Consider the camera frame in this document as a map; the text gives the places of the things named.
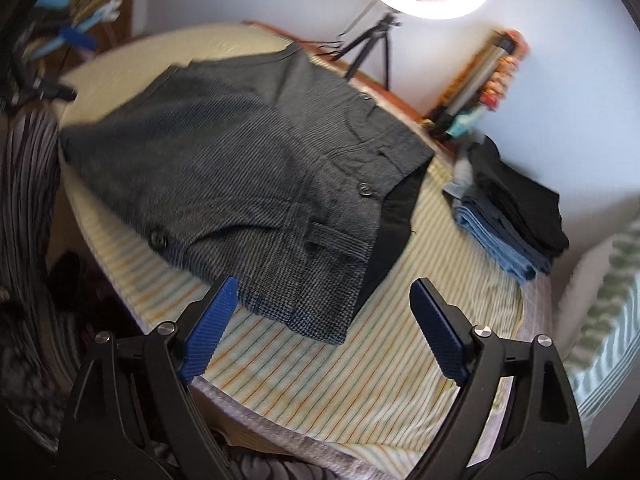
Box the rolled mat with silver tube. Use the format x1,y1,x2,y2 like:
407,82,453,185
421,29,529,142

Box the dark grey checked pants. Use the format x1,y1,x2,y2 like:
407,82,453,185
61,44,434,344

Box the striped yellow bed sheet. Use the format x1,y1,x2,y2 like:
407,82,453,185
55,24,551,479

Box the black striped garment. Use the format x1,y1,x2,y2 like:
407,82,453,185
1,110,79,452

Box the black tripod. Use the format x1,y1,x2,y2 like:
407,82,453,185
330,11,400,90

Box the folded black garment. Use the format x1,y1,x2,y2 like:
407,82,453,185
468,136,570,266

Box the folded blue jeans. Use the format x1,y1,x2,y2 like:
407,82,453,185
442,181,552,284

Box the green patterned pillow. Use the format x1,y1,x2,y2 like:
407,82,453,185
554,219,640,426

